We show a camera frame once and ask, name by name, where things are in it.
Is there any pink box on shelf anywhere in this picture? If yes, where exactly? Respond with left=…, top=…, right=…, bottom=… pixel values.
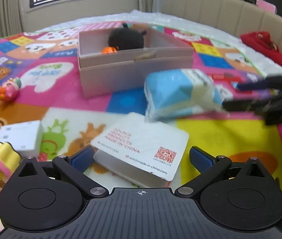
left=256, top=0, right=277, bottom=14

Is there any beige padded headboard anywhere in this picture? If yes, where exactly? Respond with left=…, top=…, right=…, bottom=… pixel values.
left=161, top=0, right=282, bottom=52

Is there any white card booklet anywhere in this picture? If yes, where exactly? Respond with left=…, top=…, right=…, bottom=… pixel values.
left=91, top=113, right=189, bottom=188

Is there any black plush bird toy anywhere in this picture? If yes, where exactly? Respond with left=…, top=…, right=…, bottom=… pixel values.
left=108, top=23, right=147, bottom=51

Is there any red cloth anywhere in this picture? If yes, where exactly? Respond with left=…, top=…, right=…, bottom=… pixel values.
left=240, top=31, right=282, bottom=66

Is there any pink cardboard box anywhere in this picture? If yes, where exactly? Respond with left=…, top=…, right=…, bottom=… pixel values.
left=78, top=24, right=194, bottom=97

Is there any white small box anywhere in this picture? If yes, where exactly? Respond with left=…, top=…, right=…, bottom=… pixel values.
left=0, top=120, right=43, bottom=158

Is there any blue white tissue pack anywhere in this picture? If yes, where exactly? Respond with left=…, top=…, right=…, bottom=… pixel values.
left=144, top=69, right=226, bottom=121

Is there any pink toy figure bottle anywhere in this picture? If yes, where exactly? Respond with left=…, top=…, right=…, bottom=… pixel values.
left=0, top=77, right=21, bottom=102

